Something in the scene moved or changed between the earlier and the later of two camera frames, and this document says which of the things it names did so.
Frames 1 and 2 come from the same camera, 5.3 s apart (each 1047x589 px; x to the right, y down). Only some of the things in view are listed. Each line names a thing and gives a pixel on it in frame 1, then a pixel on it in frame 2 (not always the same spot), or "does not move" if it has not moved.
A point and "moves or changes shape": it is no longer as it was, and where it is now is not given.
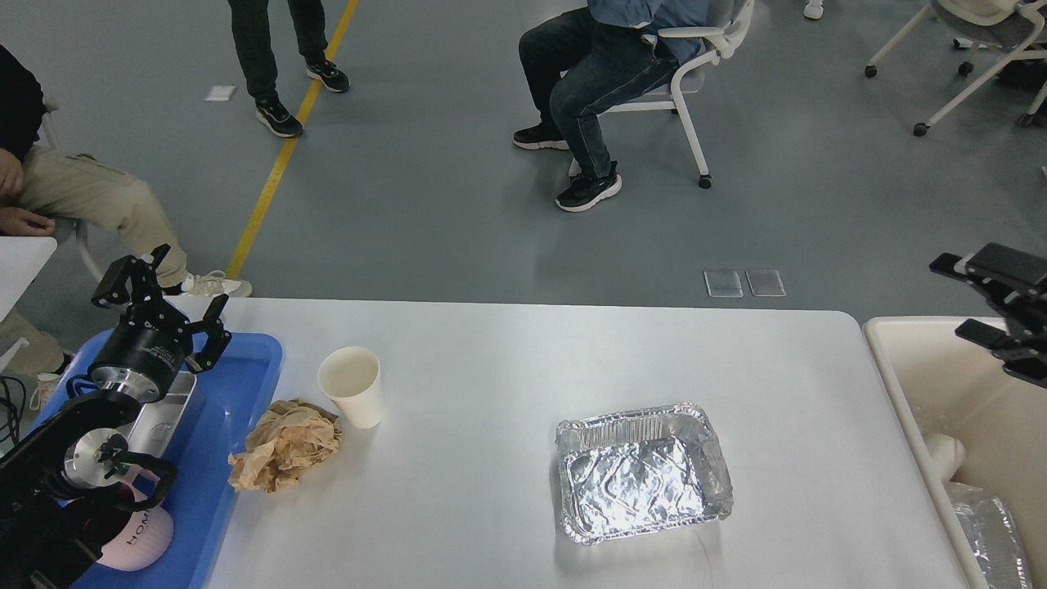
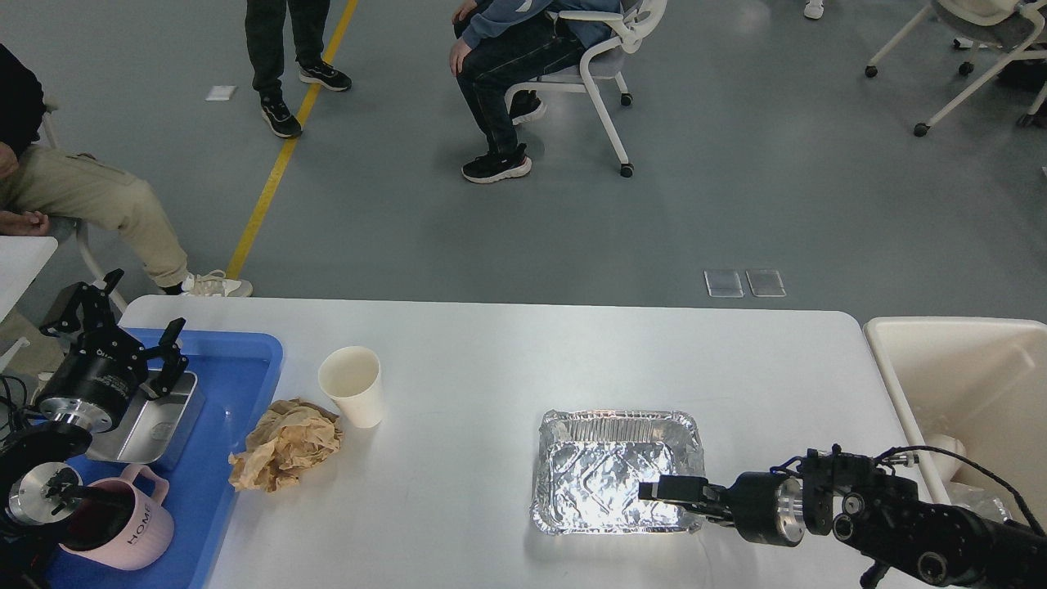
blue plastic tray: (206, 461) does not move
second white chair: (1017, 28) does not move
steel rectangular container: (162, 425) does not move
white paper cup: (351, 376) does not move
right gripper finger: (1013, 271) → (768, 508)
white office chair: (688, 78) → (605, 60)
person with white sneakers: (814, 9) does not move
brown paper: (290, 438) does not move
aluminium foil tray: (639, 471) moves or changes shape
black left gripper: (151, 341) → (106, 367)
